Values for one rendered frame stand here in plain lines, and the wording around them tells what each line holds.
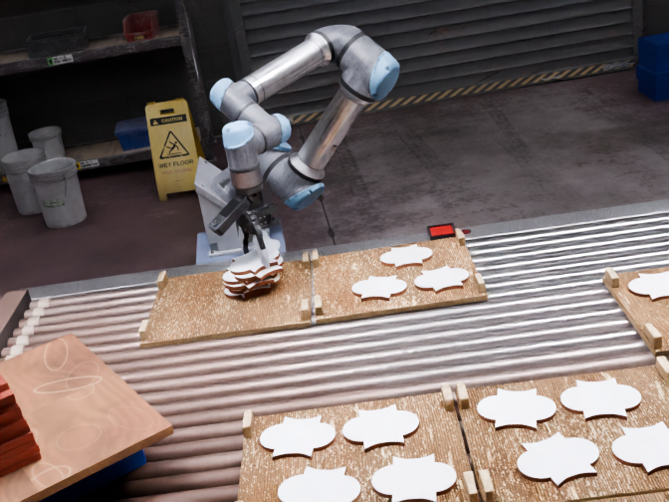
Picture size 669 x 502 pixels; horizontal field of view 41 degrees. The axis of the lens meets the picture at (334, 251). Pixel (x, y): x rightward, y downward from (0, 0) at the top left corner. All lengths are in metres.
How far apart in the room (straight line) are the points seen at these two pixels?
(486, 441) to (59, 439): 0.77
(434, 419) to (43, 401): 0.76
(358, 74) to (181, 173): 3.48
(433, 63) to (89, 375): 5.46
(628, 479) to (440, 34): 5.69
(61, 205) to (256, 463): 4.23
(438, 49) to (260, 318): 5.06
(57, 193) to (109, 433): 4.14
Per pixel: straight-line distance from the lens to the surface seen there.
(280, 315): 2.16
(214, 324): 2.18
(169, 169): 5.81
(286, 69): 2.35
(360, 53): 2.43
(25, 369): 2.00
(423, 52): 7.01
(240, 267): 2.25
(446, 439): 1.68
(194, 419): 1.89
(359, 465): 1.64
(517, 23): 7.17
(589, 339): 1.99
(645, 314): 2.05
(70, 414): 1.79
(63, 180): 5.73
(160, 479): 1.75
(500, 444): 1.66
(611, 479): 1.59
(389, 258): 2.33
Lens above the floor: 1.95
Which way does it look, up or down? 24 degrees down
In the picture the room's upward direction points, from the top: 9 degrees counter-clockwise
